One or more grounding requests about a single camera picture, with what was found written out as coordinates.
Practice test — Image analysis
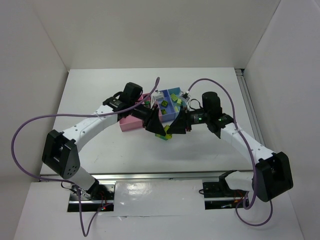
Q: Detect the aluminium rail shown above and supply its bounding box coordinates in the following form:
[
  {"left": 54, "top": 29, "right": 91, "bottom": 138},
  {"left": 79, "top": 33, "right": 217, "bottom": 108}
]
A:
[
  {"left": 39, "top": 170, "right": 227, "bottom": 185},
  {"left": 234, "top": 68, "right": 265, "bottom": 145}
]

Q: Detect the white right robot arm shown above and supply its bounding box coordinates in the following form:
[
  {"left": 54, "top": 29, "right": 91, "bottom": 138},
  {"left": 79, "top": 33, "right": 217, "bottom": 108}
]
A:
[{"left": 167, "top": 91, "right": 294, "bottom": 202}]

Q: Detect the green yellow lego assembly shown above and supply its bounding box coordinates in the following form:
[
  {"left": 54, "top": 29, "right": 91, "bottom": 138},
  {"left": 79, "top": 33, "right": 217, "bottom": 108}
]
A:
[{"left": 155, "top": 134, "right": 168, "bottom": 141}]

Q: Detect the light blue bin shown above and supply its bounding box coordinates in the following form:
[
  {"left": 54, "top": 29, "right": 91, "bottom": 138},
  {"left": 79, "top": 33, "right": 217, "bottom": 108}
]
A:
[{"left": 168, "top": 87, "right": 184, "bottom": 121}]

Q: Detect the purple-blue bin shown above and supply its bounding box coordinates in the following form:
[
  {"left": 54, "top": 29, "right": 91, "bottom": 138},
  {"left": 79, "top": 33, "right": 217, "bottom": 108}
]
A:
[{"left": 156, "top": 89, "right": 173, "bottom": 123}]

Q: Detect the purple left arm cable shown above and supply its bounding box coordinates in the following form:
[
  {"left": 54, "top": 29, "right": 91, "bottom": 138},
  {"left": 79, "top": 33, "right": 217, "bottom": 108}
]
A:
[{"left": 11, "top": 77, "right": 161, "bottom": 237}]

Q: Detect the aluminium rail front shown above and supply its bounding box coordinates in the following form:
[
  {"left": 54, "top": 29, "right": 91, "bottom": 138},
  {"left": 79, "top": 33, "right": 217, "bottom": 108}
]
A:
[{"left": 39, "top": 170, "right": 227, "bottom": 185}]

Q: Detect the aluminium rail right side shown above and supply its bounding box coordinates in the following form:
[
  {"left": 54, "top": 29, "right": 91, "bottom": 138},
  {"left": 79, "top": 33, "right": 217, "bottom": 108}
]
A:
[{"left": 234, "top": 68, "right": 265, "bottom": 145}]

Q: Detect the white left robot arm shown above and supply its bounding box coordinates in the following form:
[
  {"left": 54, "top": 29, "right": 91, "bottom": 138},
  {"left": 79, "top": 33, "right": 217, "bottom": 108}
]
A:
[{"left": 42, "top": 82, "right": 166, "bottom": 198}]

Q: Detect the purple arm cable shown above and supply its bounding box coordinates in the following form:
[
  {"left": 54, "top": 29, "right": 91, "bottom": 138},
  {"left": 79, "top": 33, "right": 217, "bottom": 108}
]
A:
[
  {"left": 11, "top": 77, "right": 161, "bottom": 237},
  {"left": 184, "top": 78, "right": 273, "bottom": 227}
]

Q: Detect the lime lego brick long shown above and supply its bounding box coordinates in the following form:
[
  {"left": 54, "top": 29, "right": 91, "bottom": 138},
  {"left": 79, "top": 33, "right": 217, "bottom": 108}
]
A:
[{"left": 170, "top": 93, "right": 177, "bottom": 101}]

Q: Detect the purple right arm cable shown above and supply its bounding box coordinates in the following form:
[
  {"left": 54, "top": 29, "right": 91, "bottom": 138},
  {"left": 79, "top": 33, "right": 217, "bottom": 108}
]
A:
[{"left": 184, "top": 78, "right": 273, "bottom": 227}]

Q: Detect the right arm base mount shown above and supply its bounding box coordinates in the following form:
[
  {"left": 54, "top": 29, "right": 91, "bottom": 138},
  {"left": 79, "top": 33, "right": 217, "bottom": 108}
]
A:
[{"left": 198, "top": 170, "right": 246, "bottom": 210}]

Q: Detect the lime lego brick small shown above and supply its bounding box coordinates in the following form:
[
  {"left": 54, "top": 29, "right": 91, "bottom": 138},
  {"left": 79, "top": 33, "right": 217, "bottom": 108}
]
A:
[{"left": 161, "top": 100, "right": 168, "bottom": 107}]

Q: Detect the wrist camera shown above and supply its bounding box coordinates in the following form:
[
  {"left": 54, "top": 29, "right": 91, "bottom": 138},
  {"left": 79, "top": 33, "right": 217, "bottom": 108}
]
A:
[
  {"left": 102, "top": 96, "right": 128, "bottom": 112},
  {"left": 215, "top": 114, "right": 234, "bottom": 128}
]

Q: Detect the lime lego brick pair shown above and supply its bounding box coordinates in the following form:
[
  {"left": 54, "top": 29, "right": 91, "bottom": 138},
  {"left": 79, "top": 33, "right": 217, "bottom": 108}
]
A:
[{"left": 164, "top": 125, "right": 172, "bottom": 140}]

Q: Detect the large pink bin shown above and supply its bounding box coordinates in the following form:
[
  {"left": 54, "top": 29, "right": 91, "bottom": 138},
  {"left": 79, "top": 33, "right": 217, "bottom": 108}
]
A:
[{"left": 119, "top": 115, "right": 143, "bottom": 132}]

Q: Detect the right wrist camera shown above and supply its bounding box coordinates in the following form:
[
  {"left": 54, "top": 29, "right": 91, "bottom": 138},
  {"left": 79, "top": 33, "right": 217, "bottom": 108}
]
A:
[{"left": 215, "top": 114, "right": 234, "bottom": 128}]

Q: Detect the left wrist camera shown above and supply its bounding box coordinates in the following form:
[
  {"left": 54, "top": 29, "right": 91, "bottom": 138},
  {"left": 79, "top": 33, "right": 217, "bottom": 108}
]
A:
[{"left": 102, "top": 96, "right": 128, "bottom": 112}]

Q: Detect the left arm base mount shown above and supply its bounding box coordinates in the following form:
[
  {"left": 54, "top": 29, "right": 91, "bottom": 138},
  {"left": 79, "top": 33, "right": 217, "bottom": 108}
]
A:
[{"left": 60, "top": 181, "right": 117, "bottom": 213}]

